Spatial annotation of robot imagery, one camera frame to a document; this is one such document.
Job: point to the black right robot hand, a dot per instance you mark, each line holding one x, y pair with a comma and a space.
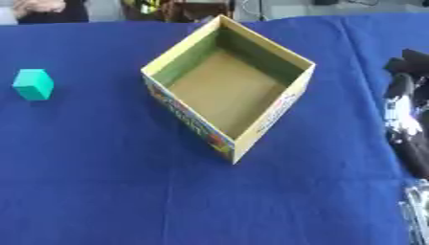
410, 95

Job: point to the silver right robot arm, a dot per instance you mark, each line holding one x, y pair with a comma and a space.
418, 213

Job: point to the open cardboard box green inside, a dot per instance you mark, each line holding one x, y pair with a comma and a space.
229, 89

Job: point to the person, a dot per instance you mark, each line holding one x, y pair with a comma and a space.
44, 9

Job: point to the teal cube block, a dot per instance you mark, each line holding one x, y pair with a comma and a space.
33, 84

